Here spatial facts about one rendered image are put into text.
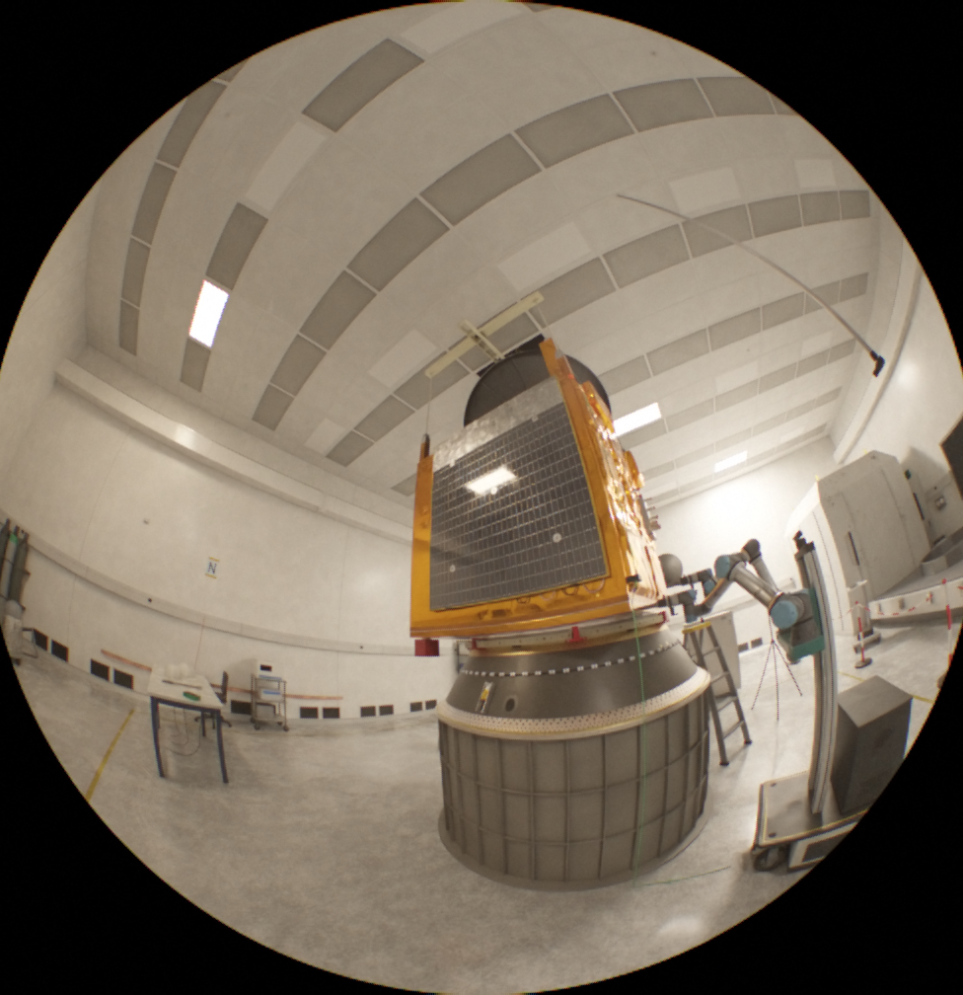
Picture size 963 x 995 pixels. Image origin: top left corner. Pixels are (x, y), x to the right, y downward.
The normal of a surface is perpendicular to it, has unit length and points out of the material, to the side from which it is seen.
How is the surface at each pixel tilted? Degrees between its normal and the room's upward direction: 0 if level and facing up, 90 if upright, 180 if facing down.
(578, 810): 90
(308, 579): 90
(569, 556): 90
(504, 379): 126
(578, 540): 90
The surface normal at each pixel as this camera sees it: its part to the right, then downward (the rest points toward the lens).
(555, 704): -0.35, -0.79
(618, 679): -0.04, -0.84
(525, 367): -0.12, 0.08
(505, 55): 0.04, 0.87
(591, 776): -0.21, -0.47
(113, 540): 0.78, -0.33
